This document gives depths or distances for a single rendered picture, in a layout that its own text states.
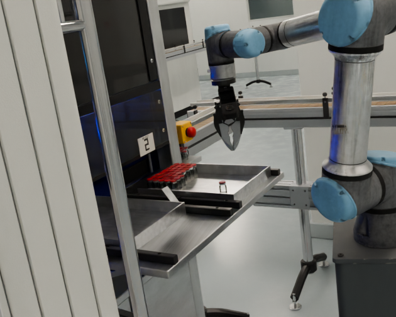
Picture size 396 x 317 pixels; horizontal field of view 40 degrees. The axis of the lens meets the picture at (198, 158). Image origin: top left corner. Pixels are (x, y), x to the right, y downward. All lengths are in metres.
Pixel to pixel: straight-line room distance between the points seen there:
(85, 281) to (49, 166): 0.18
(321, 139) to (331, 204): 1.88
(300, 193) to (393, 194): 1.26
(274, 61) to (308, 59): 7.22
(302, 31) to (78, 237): 0.90
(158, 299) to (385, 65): 1.73
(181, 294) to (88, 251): 1.30
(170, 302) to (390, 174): 0.97
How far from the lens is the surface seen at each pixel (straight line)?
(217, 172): 1.85
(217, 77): 1.57
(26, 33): 0.72
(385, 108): 2.40
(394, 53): 2.98
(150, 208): 1.61
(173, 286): 2.02
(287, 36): 1.51
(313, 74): 3.11
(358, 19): 1.16
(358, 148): 1.28
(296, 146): 2.60
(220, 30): 1.55
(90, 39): 0.79
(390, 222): 1.45
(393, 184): 1.41
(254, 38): 1.47
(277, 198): 2.71
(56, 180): 0.74
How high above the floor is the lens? 1.43
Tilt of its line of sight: 15 degrees down
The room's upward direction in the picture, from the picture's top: 8 degrees counter-clockwise
